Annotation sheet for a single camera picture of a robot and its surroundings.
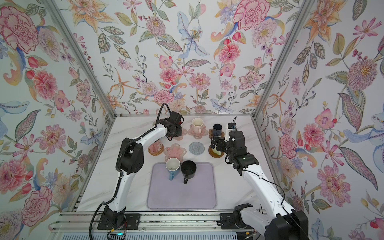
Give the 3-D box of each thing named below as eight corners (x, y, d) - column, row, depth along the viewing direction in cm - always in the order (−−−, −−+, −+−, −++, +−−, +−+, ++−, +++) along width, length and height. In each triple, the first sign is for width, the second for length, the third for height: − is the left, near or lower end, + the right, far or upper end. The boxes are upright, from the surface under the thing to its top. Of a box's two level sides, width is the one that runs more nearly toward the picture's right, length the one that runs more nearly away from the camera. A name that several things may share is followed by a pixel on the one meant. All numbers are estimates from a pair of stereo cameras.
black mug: (181, 185, 86) (180, 179, 79) (182, 166, 93) (181, 160, 87) (196, 185, 86) (197, 179, 79) (196, 166, 93) (196, 160, 87)
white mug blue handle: (166, 182, 88) (163, 176, 80) (168, 165, 95) (166, 157, 88) (179, 182, 88) (178, 175, 80) (180, 165, 95) (179, 157, 87)
